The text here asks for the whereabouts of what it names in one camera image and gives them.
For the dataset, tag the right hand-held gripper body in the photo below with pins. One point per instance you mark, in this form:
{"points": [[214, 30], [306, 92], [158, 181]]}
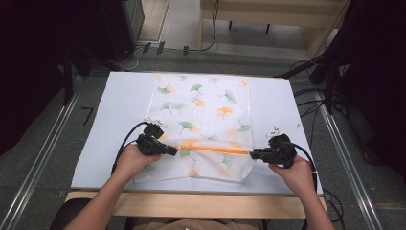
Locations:
{"points": [[282, 150]]}

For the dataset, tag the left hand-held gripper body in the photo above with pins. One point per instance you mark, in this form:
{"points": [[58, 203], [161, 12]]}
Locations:
{"points": [[150, 143]]}

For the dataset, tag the white leaf print pillowcase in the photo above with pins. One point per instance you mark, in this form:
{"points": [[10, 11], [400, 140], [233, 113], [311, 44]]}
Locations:
{"points": [[204, 108]]}

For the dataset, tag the person's left hand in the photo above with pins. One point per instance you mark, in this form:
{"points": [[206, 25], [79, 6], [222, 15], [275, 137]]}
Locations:
{"points": [[134, 163]]}

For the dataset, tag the person's right hand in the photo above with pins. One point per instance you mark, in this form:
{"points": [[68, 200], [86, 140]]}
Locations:
{"points": [[297, 175]]}

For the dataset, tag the light blue table mat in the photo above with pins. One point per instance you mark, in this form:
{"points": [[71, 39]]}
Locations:
{"points": [[121, 102]]}

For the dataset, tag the wooden table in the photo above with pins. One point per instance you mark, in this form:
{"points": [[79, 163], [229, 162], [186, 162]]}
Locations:
{"points": [[207, 206]]}

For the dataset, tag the person's tan trousers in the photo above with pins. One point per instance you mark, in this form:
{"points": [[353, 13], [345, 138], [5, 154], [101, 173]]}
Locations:
{"points": [[198, 224]]}

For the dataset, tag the black stand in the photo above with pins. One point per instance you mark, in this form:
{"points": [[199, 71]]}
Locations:
{"points": [[68, 76], [325, 76]]}

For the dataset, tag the black cabinet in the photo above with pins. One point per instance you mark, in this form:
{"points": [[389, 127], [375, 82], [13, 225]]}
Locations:
{"points": [[123, 25]]}

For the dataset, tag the light wooden bench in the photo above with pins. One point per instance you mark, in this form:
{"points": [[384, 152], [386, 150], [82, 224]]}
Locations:
{"points": [[271, 12]]}

